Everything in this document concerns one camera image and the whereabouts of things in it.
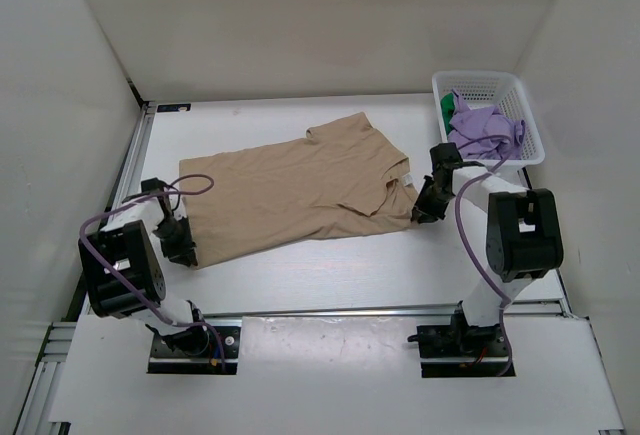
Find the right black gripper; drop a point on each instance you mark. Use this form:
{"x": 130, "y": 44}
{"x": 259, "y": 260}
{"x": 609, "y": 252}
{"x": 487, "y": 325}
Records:
{"x": 429, "y": 213}

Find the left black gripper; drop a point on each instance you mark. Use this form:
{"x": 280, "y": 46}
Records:
{"x": 184, "y": 252}

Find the beige t shirt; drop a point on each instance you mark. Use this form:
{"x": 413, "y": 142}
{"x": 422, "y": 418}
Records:
{"x": 343, "y": 179}

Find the purple t shirt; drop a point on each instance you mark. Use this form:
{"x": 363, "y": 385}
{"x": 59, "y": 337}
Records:
{"x": 485, "y": 133}

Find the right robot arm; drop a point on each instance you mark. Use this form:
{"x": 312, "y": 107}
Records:
{"x": 522, "y": 236}

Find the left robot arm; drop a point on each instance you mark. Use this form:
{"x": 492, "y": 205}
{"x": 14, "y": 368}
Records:
{"x": 119, "y": 253}

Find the green t shirt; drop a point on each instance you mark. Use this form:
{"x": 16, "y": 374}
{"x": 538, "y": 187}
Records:
{"x": 447, "y": 105}

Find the blue label sticker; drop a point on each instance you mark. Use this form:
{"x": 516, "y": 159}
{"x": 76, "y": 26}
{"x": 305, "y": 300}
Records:
{"x": 173, "y": 108}

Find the white plastic basket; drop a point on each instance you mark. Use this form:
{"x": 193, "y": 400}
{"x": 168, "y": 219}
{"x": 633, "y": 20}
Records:
{"x": 486, "y": 88}

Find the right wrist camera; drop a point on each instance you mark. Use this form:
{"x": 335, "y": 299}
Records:
{"x": 444, "y": 155}

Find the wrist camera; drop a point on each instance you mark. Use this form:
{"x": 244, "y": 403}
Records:
{"x": 155, "y": 190}
{"x": 444, "y": 155}

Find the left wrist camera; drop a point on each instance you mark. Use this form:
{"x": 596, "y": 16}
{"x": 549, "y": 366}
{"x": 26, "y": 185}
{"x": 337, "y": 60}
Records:
{"x": 155, "y": 190}

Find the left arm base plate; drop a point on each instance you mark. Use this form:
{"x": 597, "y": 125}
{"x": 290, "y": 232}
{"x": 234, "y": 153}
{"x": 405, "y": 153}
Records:
{"x": 191, "y": 353}

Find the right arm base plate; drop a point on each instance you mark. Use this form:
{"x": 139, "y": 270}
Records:
{"x": 446, "y": 352}

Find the aluminium frame rail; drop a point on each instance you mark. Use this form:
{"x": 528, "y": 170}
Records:
{"x": 33, "y": 417}

